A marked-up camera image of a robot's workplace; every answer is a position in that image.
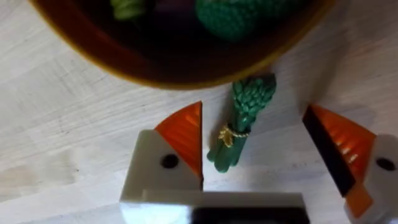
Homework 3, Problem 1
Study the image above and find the left gripper white and orange right finger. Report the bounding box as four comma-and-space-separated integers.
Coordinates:
302, 104, 398, 224

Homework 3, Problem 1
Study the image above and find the left gripper white and orange left finger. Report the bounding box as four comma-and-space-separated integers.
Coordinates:
119, 100, 205, 202

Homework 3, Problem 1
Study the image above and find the green asparagus bundle toy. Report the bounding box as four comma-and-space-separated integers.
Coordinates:
206, 73, 277, 174

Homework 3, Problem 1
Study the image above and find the orange tub with toys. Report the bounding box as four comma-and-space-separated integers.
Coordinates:
28, 0, 336, 91

